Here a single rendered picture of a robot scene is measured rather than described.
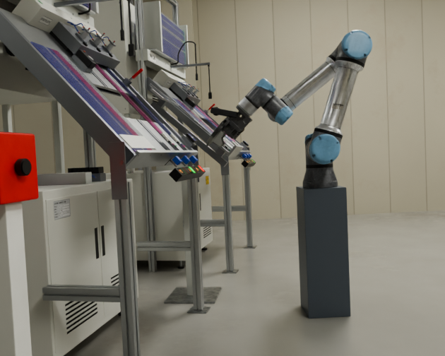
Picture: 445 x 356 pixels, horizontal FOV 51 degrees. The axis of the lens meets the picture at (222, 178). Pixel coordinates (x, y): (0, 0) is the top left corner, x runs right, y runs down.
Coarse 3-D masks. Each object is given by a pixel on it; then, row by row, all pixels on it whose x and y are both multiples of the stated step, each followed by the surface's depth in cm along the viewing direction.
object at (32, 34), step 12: (24, 24) 164; (36, 36) 163; (48, 36) 175; (60, 48) 175; (72, 60) 175; (84, 72) 175; (96, 72) 189; (108, 72) 204; (96, 84) 175; (108, 84) 188; (120, 84) 203; (120, 96) 209
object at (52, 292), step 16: (64, 0) 194; (112, 144) 137; (112, 160) 138; (48, 176) 186; (64, 176) 184; (80, 176) 183; (96, 176) 199; (112, 176) 138; (112, 192) 138; (48, 288) 145; (64, 288) 144; (80, 288) 143; (96, 288) 142; (112, 288) 141
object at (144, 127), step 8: (136, 120) 178; (136, 128) 170; (144, 128) 178; (152, 128) 187; (160, 128) 198; (144, 136) 169; (152, 136) 177; (160, 136) 187; (168, 136) 197; (176, 136) 208; (152, 144) 169; (160, 144) 178; (168, 144) 187; (176, 144) 197
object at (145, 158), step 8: (136, 152) 143; (144, 152) 147; (152, 152) 153; (160, 152) 161; (168, 152) 168; (176, 152) 177; (184, 152) 187; (192, 152) 198; (136, 160) 147; (144, 160) 153; (152, 160) 160; (160, 160) 169; (168, 160) 178; (128, 168) 146
